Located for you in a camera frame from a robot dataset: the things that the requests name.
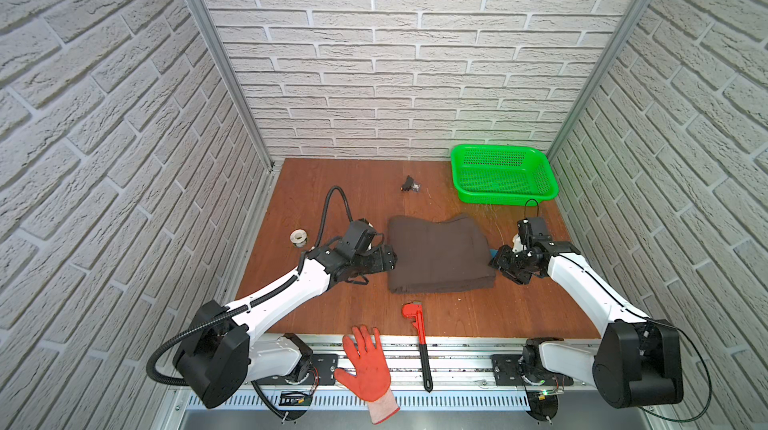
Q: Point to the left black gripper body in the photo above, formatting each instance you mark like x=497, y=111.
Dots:
x=376, y=259

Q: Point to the red pipe wrench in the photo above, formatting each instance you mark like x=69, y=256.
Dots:
x=413, y=311

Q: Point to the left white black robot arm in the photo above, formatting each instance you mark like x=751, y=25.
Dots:
x=226, y=349

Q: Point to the green plastic basket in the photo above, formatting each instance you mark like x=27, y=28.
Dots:
x=502, y=175

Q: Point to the brown trousers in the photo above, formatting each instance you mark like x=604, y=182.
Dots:
x=439, y=257

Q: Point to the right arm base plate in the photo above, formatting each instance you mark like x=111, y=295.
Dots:
x=514, y=370

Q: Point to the aluminium frame rail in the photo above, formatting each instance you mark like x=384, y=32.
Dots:
x=456, y=362

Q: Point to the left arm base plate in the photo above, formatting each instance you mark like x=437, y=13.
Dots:
x=319, y=369

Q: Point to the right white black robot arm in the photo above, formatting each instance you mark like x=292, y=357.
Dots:
x=637, y=362

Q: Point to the red work glove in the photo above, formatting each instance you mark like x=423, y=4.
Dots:
x=371, y=381

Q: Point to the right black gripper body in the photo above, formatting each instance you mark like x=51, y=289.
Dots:
x=512, y=264

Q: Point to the small black metal object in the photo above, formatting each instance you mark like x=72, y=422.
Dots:
x=410, y=185

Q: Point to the white tape roll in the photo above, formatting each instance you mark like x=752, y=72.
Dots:
x=299, y=238

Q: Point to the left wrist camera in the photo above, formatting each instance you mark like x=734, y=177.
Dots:
x=357, y=239

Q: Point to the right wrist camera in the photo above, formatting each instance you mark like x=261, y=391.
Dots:
x=533, y=230

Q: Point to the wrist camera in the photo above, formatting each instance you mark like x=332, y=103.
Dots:
x=533, y=230
x=357, y=239

